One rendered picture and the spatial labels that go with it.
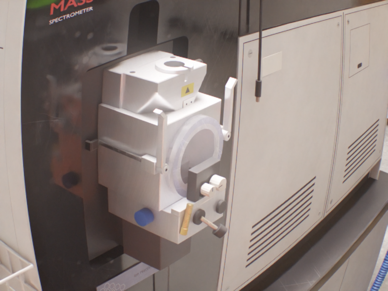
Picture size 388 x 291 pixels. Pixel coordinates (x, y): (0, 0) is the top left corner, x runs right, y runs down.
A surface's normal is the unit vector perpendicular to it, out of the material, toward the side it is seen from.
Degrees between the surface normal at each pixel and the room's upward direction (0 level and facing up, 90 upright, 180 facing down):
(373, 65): 90
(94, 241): 90
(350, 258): 90
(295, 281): 0
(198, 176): 90
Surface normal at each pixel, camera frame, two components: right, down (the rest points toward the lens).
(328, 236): 0.05, -0.91
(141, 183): -0.60, 0.31
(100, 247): 0.80, 0.29
